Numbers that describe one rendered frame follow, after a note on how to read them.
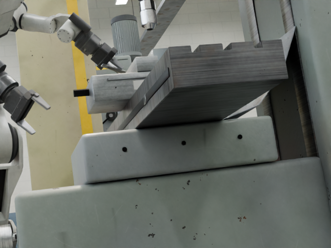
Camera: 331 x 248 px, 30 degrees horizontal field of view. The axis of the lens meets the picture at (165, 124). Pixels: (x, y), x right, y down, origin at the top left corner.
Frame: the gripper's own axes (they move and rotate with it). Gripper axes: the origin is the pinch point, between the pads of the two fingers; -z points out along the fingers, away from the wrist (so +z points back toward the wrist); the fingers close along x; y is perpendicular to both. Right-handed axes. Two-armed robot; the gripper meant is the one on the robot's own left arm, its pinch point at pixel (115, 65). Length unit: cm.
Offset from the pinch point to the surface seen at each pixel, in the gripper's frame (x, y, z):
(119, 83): 62, -73, 2
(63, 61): -78, 62, 17
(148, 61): 67, -65, 0
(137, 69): 65, -68, 1
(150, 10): 65, -44, 7
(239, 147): 71, -73, -31
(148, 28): 62, -47, 4
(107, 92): 60, -77, 3
